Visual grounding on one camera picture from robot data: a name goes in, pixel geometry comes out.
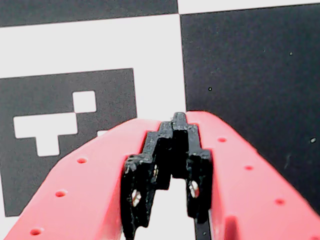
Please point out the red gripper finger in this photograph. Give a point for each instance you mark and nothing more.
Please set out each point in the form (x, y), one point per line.
(82, 190)
(250, 200)

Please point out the black white checkerboard marker mat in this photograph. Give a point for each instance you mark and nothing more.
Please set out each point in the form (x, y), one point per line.
(250, 62)

